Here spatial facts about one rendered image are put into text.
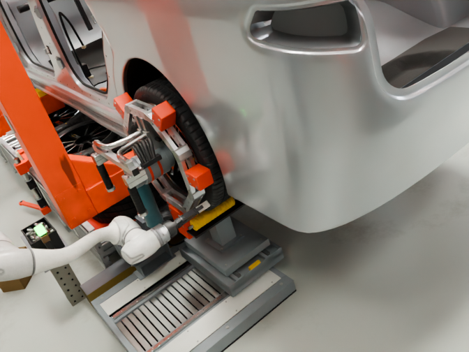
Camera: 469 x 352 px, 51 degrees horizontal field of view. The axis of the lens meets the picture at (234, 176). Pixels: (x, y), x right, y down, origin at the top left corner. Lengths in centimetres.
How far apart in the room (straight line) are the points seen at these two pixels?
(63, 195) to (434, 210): 203
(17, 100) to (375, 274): 192
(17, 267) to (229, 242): 116
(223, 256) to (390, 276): 85
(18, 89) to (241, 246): 132
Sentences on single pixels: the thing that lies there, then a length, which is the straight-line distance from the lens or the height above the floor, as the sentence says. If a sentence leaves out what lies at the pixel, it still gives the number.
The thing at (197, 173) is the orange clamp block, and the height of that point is 88.
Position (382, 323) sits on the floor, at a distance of 244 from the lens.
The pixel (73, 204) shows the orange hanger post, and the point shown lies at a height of 65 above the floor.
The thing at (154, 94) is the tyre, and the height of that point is 116.
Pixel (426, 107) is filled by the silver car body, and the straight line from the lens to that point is 163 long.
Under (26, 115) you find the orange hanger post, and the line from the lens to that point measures 250.
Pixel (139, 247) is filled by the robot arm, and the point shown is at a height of 67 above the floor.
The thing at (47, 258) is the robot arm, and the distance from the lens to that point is 196.
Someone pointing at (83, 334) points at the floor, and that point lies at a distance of 292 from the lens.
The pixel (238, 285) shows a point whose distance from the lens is 255.
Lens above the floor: 188
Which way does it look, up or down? 31 degrees down
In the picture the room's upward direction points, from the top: 17 degrees counter-clockwise
